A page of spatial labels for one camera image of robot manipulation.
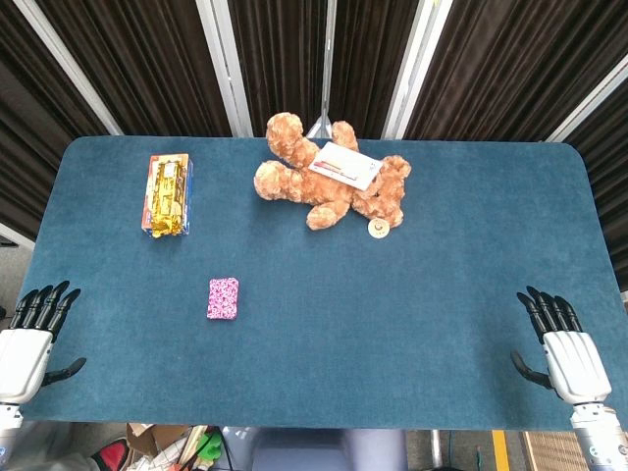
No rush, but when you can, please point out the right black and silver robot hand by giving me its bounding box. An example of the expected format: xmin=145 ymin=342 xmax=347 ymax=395
xmin=509 ymin=286 xmax=613 ymax=406

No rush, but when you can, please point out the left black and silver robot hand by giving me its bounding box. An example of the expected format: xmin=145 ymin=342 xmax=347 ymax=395
xmin=0 ymin=280 xmax=87 ymax=406

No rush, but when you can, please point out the pink patterned pouch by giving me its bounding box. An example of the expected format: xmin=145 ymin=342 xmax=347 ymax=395
xmin=205 ymin=277 xmax=240 ymax=321

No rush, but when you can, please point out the woven beige floor mat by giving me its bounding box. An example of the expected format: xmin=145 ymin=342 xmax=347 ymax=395
xmin=520 ymin=431 xmax=584 ymax=471

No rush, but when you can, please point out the red and black object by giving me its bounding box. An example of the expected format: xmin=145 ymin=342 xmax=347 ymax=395
xmin=91 ymin=440 xmax=128 ymax=471

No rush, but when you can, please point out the open snack box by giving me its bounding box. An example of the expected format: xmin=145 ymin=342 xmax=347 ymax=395
xmin=140 ymin=152 xmax=195 ymax=238

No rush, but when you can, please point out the green plastic object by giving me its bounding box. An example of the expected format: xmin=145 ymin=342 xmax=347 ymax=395
xmin=195 ymin=432 xmax=223 ymax=461

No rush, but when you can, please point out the blue felt table cover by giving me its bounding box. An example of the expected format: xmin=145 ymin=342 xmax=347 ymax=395
xmin=22 ymin=135 xmax=617 ymax=433

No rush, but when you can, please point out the gold foil snack packet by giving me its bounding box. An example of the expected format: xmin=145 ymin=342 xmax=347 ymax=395
xmin=149 ymin=159 xmax=189 ymax=239

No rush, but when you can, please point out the grey-blue robot torso base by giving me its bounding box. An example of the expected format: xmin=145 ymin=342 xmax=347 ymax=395
xmin=223 ymin=426 xmax=409 ymax=471

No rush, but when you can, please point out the white paper tag on bear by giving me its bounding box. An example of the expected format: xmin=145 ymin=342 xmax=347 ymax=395
xmin=307 ymin=141 xmax=384 ymax=192

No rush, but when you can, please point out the brown plush teddy bear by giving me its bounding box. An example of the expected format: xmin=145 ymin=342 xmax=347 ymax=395
xmin=253 ymin=112 xmax=412 ymax=232

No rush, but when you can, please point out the dark brown curtain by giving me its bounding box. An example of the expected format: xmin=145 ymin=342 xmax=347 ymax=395
xmin=0 ymin=0 xmax=628 ymax=290

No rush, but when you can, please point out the silver aluminium frame post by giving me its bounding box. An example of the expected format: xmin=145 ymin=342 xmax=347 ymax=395
xmin=13 ymin=0 xmax=124 ymax=136
xmin=545 ymin=66 xmax=628 ymax=143
xmin=194 ymin=0 xmax=255 ymax=138
xmin=381 ymin=0 xmax=453 ymax=140

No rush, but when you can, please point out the thin silver post with foot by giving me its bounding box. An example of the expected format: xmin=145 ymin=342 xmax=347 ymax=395
xmin=304 ymin=0 xmax=340 ymax=139

